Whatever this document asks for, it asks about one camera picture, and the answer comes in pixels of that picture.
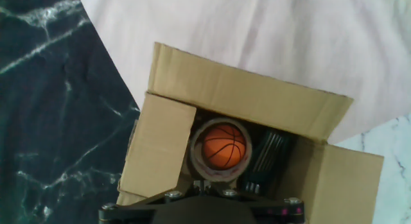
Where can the black ribbed object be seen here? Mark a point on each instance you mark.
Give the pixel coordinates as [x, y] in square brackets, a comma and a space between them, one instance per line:
[269, 156]

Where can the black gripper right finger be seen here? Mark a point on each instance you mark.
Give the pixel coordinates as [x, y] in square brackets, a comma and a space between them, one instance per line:
[237, 196]

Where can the orange mini basketball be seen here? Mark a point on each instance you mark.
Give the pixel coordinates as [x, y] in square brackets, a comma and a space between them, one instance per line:
[224, 147]

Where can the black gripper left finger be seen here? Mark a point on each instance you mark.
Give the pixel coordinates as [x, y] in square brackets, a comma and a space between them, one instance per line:
[167, 196]

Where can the marble and pink pattern cloth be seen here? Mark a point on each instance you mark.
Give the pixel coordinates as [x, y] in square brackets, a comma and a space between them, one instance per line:
[224, 18]

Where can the brown cardboard box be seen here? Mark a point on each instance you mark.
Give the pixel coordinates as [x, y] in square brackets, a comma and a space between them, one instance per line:
[241, 92]

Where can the brown packing tape roll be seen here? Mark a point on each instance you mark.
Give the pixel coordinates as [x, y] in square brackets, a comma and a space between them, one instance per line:
[196, 160]

